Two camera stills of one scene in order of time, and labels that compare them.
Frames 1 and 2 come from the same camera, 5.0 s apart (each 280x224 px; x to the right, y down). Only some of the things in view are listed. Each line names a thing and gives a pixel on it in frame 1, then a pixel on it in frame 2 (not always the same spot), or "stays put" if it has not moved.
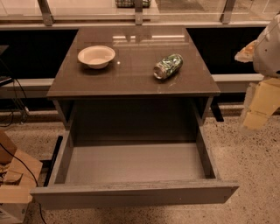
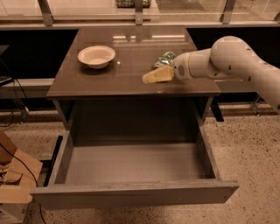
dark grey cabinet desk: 126,97 stays put
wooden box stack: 19,171 stays put
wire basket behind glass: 131,3 stays put
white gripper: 269,51 → 181,67
